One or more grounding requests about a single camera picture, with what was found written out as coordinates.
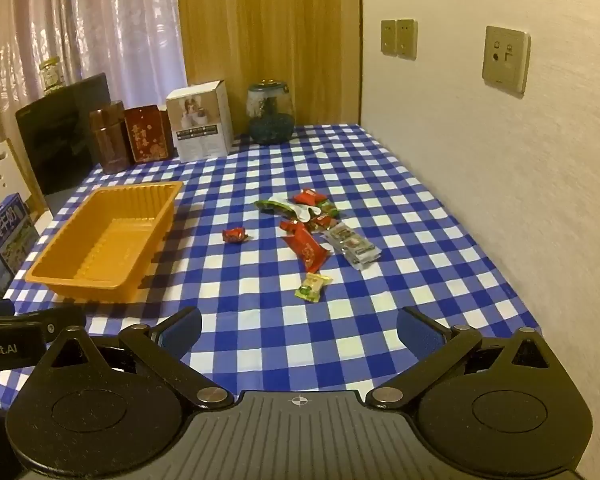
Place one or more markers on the blue checked tablecloth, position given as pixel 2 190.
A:
pixel 260 285

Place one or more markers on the red candy with gold print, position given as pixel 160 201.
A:
pixel 290 225

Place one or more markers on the glass jar with dark stones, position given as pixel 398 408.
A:
pixel 270 120

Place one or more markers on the red candy packet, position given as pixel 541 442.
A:
pixel 324 221

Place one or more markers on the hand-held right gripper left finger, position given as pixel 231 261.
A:
pixel 180 332

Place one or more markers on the long red snack packet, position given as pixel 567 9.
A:
pixel 306 249

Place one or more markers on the wooden panel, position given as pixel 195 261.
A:
pixel 280 25

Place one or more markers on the green white snack packet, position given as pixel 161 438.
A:
pixel 275 205

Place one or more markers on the brown cylindrical canister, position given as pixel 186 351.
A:
pixel 109 140

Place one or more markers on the yellow green candy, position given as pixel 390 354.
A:
pixel 312 286

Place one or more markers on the beige wall plate round port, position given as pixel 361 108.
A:
pixel 505 60

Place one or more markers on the beige wall socket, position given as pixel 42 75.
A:
pixel 406 38
pixel 388 37

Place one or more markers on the dark red gift box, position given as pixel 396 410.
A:
pixel 145 135

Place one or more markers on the red packet with white print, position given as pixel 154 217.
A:
pixel 308 197

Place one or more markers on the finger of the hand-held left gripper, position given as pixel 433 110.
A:
pixel 60 319

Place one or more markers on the sheer curtain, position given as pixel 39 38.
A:
pixel 105 20

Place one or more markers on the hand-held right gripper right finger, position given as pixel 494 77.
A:
pixel 420 332

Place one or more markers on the black appliance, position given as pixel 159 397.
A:
pixel 55 135

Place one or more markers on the white product box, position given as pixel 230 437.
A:
pixel 200 125

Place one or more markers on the small green candy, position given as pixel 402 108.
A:
pixel 333 211

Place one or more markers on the small jar with yellow label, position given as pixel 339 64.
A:
pixel 51 77

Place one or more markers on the blue milk carton box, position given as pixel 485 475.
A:
pixel 10 230

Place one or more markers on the clear seaweed snack packet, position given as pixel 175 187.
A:
pixel 352 246

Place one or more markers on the small red candy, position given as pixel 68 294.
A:
pixel 234 235

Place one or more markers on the orange plastic tray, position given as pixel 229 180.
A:
pixel 105 240

